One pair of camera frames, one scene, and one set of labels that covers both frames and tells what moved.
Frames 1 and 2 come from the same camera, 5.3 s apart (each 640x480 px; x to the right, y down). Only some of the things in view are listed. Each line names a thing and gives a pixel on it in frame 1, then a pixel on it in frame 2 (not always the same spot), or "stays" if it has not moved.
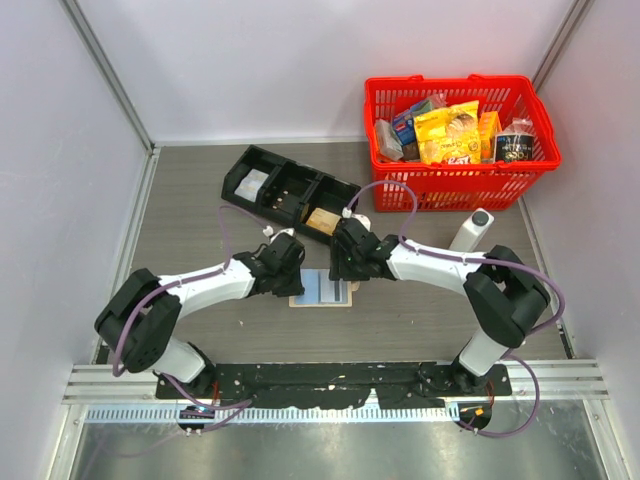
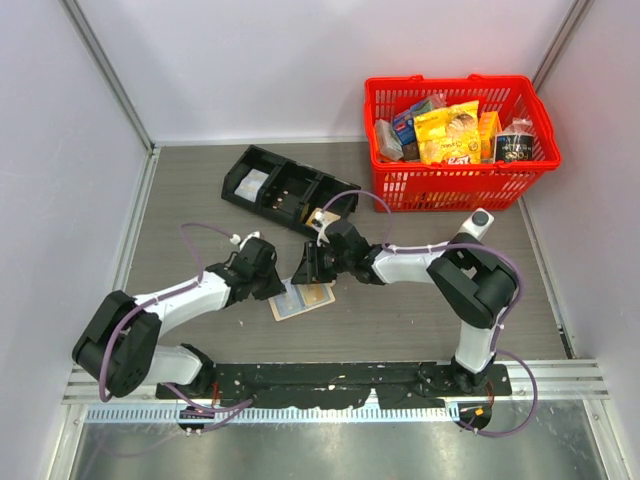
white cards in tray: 251,184 stays
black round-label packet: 514,147 stays
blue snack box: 405,128 stays
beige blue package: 352,286 -> 302,297
